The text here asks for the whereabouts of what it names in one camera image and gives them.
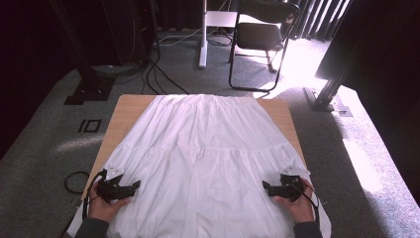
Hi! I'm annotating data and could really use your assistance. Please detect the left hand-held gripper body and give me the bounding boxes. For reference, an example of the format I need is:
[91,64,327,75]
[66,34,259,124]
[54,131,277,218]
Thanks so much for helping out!
[96,164,125,203]

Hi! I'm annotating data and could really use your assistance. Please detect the black floor cables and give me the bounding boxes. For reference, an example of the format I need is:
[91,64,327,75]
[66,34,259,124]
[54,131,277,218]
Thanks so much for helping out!
[141,49,191,96]

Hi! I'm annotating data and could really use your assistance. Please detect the white floor cable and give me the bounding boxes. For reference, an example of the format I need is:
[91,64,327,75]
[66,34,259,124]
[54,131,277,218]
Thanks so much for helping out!
[157,26,203,48]

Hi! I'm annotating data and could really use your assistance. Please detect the black stand with flat base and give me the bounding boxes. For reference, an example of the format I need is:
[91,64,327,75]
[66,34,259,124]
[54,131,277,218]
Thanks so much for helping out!
[49,0,117,106]

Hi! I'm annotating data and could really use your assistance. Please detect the black aluminium profile stand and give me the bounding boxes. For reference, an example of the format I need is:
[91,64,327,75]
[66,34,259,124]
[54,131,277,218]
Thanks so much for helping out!
[302,31,365,119]

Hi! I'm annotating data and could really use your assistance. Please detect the white pleated skirt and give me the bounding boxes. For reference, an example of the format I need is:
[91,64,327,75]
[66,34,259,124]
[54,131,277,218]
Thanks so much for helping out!
[67,93,332,238]

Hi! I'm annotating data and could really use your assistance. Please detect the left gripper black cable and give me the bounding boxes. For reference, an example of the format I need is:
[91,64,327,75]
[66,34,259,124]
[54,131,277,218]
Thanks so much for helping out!
[81,168,109,221]

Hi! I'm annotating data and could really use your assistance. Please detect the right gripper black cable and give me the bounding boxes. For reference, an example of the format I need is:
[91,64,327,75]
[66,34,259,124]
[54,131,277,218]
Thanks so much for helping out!
[297,183,321,230]

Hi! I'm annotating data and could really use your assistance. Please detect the black cable loop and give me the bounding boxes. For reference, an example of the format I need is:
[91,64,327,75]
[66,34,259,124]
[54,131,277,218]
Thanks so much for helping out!
[63,171,90,194]

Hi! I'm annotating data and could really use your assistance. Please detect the black folding chair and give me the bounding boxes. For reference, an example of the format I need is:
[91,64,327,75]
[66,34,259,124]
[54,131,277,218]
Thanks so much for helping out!
[228,0,301,93]

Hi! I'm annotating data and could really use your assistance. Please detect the person's left hand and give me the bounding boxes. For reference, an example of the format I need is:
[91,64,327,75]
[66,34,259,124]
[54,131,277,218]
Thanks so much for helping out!
[87,182,132,223]

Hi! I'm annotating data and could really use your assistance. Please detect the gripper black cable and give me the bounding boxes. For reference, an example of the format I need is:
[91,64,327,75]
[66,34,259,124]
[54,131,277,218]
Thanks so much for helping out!
[297,183,321,230]
[81,168,109,221]

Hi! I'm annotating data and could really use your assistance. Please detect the striped dark curtain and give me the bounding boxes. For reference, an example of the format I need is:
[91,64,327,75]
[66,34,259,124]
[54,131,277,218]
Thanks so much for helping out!
[289,0,352,43]

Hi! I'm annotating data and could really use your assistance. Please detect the white desk leg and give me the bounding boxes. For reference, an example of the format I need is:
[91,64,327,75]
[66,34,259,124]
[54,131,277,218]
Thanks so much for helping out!
[198,0,240,70]

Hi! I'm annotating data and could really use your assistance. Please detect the person's right hand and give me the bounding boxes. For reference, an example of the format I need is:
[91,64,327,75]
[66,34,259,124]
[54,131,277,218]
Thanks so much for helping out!
[272,178,315,225]

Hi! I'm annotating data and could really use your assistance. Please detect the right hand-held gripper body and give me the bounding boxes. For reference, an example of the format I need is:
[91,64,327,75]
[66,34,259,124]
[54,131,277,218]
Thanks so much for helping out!
[279,164,311,203]

